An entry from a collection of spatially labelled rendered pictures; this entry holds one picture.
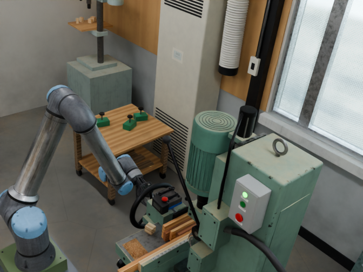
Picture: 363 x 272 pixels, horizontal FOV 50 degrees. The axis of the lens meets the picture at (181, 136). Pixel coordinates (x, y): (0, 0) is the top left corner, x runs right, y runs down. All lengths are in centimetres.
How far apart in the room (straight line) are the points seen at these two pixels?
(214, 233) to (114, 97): 272
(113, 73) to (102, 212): 136
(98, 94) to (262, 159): 271
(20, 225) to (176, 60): 186
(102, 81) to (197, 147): 241
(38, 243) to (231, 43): 187
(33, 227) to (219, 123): 97
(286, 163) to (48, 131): 110
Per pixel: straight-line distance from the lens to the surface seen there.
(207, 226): 140
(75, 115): 175
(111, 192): 316
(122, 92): 396
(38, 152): 192
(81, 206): 328
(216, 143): 142
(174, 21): 315
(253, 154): 129
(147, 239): 179
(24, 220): 193
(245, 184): 122
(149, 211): 190
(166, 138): 149
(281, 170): 125
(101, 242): 300
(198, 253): 152
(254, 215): 124
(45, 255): 204
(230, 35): 291
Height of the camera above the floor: 222
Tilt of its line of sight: 32 degrees down
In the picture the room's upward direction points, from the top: 7 degrees clockwise
